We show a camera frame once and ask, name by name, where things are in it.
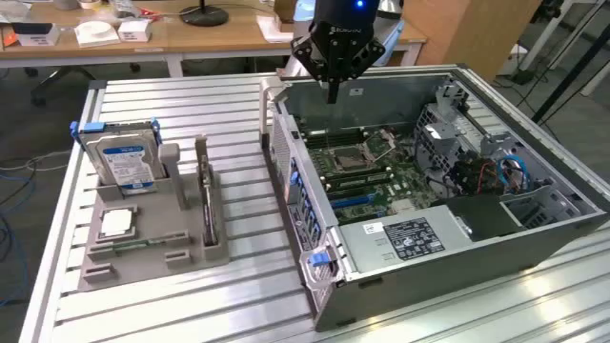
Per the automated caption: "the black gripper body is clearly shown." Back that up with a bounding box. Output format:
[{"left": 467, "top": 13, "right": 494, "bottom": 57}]
[{"left": 308, "top": 0, "right": 380, "bottom": 71}]

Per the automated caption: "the black Nvidia graphics card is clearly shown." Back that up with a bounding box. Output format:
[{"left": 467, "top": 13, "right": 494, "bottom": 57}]
[{"left": 193, "top": 134, "right": 221, "bottom": 247}]

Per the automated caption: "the white paper stack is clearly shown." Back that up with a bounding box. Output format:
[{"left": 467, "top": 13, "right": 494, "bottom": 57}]
[{"left": 255, "top": 14, "right": 295, "bottom": 44}]

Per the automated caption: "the brown cardboard box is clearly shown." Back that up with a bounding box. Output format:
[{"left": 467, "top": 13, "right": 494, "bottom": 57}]
[{"left": 273, "top": 0, "right": 297, "bottom": 24}]

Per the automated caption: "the wooden cabinet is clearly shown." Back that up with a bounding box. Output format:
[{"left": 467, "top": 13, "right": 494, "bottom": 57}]
[{"left": 414, "top": 0, "right": 544, "bottom": 81}]

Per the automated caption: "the black round lamp base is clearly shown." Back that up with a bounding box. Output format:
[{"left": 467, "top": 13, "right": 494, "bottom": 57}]
[{"left": 179, "top": 0, "right": 229, "bottom": 27}]

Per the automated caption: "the metal socket cover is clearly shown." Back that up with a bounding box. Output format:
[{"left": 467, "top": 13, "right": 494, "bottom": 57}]
[{"left": 362, "top": 129, "right": 398, "bottom": 158}]

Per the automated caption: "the CPU socket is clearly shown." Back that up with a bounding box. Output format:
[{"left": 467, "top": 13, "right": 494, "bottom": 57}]
[{"left": 332, "top": 145, "right": 371, "bottom": 171}]

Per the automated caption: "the green installed RAM stick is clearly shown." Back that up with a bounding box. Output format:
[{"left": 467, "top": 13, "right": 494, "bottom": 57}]
[{"left": 324, "top": 174, "right": 388, "bottom": 189}]

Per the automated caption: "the green Dell motherboard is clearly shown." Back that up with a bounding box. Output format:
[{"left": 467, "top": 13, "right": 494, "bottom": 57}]
[{"left": 299, "top": 124, "right": 444, "bottom": 226}]

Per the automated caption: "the plain white labelled box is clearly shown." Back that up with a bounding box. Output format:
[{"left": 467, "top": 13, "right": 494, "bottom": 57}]
[{"left": 117, "top": 19, "right": 153, "bottom": 43}]

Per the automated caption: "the red and silver package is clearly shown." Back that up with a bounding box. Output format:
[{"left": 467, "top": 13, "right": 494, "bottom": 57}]
[{"left": 108, "top": 0, "right": 159, "bottom": 21}]

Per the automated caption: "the blue expansion slot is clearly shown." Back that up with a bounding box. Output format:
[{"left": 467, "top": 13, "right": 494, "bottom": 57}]
[{"left": 331, "top": 195, "right": 375, "bottom": 210}]

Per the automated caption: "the black slanted pole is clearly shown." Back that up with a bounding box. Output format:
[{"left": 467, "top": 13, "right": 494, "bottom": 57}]
[{"left": 531, "top": 0, "right": 610, "bottom": 124}]

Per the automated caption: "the white box with round part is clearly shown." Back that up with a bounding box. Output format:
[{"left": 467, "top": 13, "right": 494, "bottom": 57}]
[{"left": 75, "top": 20, "right": 121, "bottom": 49}]

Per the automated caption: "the hard disk with blue caddy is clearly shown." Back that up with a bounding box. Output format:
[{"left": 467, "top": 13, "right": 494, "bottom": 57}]
[{"left": 69, "top": 116, "right": 168, "bottom": 197}]

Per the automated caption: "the grey power supply unit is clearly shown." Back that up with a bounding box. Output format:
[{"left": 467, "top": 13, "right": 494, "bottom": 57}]
[{"left": 337, "top": 205, "right": 472, "bottom": 282}]

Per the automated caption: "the metal disk bay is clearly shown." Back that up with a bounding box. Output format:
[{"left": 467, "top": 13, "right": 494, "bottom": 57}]
[{"left": 498, "top": 180, "right": 583, "bottom": 229}]

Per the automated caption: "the grey plastic parts rack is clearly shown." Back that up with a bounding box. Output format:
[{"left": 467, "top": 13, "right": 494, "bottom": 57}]
[{"left": 77, "top": 142, "right": 231, "bottom": 293}]

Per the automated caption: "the white box with black top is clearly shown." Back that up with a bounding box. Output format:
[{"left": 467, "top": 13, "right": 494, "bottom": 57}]
[{"left": 9, "top": 21, "right": 61, "bottom": 46}]

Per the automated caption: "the silver CPU chip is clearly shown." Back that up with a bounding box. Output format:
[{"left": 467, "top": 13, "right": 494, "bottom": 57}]
[{"left": 100, "top": 210, "right": 135, "bottom": 237}]

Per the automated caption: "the orange box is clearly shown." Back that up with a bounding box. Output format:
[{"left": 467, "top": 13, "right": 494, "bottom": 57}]
[{"left": 0, "top": 24, "right": 18, "bottom": 51}]

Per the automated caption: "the green loose RAM stick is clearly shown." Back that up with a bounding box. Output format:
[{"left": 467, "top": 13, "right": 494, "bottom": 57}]
[{"left": 91, "top": 238, "right": 168, "bottom": 251}]

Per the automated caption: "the open dark grey PC case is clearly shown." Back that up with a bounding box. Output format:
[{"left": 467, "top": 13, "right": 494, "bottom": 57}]
[{"left": 259, "top": 63, "right": 610, "bottom": 332}]

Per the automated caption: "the red wire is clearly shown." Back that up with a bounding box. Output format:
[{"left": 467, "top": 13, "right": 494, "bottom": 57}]
[{"left": 479, "top": 161, "right": 518, "bottom": 190}]

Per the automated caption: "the blue wire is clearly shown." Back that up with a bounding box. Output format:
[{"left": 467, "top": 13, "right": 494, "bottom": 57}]
[{"left": 495, "top": 155, "right": 532, "bottom": 190}]

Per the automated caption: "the wooden desk white frame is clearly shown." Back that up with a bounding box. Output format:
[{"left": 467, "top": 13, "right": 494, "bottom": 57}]
[{"left": 0, "top": 0, "right": 428, "bottom": 69}]

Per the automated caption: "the white floor cable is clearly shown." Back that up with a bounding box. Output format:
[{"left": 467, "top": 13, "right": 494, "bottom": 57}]
[{"left": 0, "top": 149, "right": 72, "bottom": 172}]

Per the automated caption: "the blue floor cable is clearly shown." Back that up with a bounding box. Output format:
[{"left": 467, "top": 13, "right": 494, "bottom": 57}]
[{"left": 0, "top": 171, "right": 38, "bottom": 308}]

